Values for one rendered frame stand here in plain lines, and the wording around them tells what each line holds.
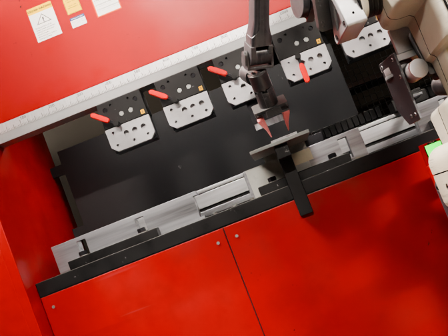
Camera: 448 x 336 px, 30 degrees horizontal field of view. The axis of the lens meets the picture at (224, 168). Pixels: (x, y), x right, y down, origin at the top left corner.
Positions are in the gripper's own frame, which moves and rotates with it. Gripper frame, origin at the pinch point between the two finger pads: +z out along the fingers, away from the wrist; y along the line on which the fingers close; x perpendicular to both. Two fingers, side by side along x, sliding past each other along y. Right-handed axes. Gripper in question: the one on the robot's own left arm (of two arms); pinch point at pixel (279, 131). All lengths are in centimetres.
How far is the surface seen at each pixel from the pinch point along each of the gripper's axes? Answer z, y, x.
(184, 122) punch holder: -5.8, 26.5, -19.7
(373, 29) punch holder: -10.4, -39.2, -22.1
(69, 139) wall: 39, 96, -170
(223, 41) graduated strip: -22.7, 5.7, -29.9
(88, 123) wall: 37, 84, -174
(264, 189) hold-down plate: 17.5, 10.6, -1.6
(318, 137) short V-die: 12.7, -11.2, -12.3
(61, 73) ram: -31, 58, -35
